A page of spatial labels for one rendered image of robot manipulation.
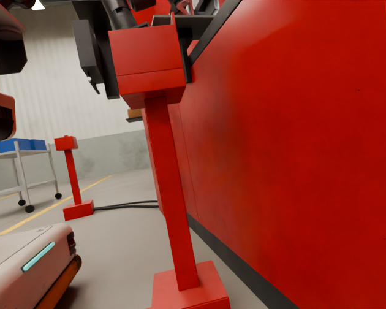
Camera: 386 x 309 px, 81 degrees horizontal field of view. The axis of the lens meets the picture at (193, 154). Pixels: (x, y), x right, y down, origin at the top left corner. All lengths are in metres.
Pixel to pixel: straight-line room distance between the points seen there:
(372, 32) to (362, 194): 0.22
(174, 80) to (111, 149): 7.51
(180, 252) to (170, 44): 0.54
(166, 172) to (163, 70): 0.26
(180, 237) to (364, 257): 0.42
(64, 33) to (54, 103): 2.29
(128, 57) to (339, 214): 0.54
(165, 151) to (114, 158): 7.42
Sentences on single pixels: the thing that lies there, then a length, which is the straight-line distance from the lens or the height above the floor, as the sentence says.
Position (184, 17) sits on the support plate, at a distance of 0.99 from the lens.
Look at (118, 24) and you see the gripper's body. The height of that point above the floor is 0.84.
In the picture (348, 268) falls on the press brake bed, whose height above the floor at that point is 0.27.
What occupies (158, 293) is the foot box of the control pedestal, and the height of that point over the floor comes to 0.12.
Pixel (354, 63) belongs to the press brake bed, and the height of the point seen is 0.59.
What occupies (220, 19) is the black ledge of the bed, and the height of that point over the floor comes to 0.85.
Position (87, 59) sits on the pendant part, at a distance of 2.05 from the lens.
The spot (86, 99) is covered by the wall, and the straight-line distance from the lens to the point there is 8.39.
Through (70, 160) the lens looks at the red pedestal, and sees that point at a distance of 2.57.
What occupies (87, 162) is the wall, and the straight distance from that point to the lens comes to 8.23.
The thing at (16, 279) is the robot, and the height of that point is 0.24.
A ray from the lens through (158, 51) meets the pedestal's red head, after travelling 0.60.
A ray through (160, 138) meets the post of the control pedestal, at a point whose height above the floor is 0.55.
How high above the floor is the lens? 0.52
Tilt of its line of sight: 3 degrees down
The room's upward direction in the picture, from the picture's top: 10 degrees counter-clockwise
